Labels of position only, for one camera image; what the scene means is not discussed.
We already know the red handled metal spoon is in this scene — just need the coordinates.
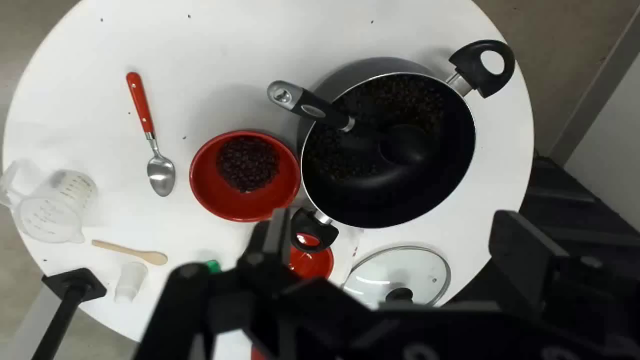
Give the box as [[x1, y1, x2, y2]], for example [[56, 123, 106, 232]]
[[127, 73, 176, 196]]

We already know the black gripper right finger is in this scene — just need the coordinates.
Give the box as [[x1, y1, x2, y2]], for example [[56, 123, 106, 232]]
[[491, 211, 640, 360]]

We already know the small white plastic cup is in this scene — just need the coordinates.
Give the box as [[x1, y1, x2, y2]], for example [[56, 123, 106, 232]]
[[114, 262, 146, 303]]

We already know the clear plastic measuring cup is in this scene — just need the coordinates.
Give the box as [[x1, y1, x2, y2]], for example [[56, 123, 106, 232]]
[[0, 160, 96, 245]]

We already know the black cooking pot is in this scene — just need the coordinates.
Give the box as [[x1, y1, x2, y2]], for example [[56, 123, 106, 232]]
[[292, 40, 516, 248]]

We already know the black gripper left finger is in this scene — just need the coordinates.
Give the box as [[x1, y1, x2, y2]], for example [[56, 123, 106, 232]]
[[134, 209, 294, 360]]

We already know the red bowl with beans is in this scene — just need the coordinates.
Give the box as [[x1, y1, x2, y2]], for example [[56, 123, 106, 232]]
[[188, 131, 301, 222]]

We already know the small wooden spoon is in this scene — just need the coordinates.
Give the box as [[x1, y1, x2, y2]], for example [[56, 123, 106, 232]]
[[93, 240, 169, 266]]

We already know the green toy piece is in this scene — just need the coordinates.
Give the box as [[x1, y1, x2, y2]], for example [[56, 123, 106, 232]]
[[204, 260, 222, 275]]

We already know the black camera stand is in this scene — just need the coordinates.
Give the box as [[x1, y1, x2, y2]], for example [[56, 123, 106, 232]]
[[33, 268, 106, 360]]

